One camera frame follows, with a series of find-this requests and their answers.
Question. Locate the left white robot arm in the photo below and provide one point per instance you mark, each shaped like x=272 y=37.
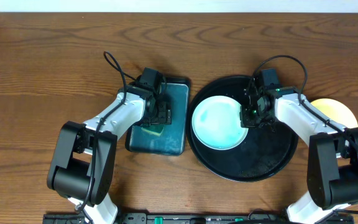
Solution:
x=83 y=161

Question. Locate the yellow plate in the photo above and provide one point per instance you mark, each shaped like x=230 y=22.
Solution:
x=336 y=111

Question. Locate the mint plate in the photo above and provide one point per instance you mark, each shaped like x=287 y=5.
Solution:
x=216 y=123

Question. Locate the rectangular tray with soapy water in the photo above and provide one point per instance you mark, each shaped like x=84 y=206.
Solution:
x=172 y=140

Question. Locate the green yellow sponge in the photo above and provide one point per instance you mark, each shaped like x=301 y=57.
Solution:
x=154 y=129

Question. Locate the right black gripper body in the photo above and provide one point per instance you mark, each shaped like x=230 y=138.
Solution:
x=253 y=117

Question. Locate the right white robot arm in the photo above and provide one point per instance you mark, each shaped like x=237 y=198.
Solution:
x=332 y=175

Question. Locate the round black tray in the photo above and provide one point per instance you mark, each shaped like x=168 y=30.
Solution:
x=264 y=151

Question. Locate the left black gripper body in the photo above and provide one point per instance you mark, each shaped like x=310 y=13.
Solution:
x=162 y=115

